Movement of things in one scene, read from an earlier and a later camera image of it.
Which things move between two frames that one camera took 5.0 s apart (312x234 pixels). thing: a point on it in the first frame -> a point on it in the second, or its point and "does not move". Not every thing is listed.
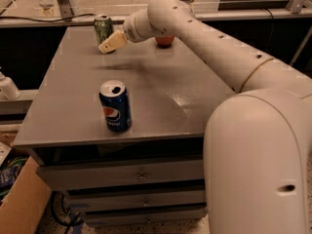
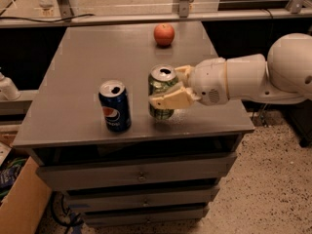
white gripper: (130, 28) -> (208, 81)
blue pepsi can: (115, 102) does not move
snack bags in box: (9, 172) does not move
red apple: (164, 40) does not move
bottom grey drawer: (144, 215) does not move
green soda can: (103, 26) -> (161, 77)
